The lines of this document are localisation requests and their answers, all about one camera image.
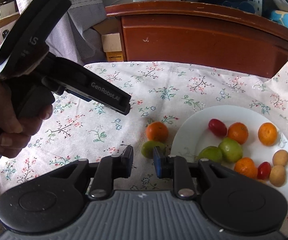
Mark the cardboard box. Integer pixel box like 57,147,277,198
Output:
92,17,124,62

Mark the brown kiwi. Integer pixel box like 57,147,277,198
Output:
272,150,288,166
269,165,286,187

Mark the brown kiwi front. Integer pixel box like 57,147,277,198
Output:
269,165,286,187

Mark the small green fruit back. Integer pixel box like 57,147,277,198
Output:
141,141,166,159

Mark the floral tablecloth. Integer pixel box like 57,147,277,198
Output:
0,62,288,235

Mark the red tomato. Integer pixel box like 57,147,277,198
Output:
257,161,271,180
208,119,227,138

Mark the small orange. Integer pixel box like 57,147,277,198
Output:
258,122,278,146
146,122,169,142
256,179,267,185

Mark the brown wooden cabinet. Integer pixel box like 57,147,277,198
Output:
105,1,288,78

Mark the large orange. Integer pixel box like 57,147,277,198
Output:
234,157,258,179

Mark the white plate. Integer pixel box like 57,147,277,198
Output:
171,105,288,202

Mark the small orange front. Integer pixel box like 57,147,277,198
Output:
256,179,267,185

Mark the purple checked cloth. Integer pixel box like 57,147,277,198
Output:
16,0,106,66

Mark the person left hand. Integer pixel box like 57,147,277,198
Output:
0,83,53,159

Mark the small orange back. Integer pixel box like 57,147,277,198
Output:
146,122,169,142

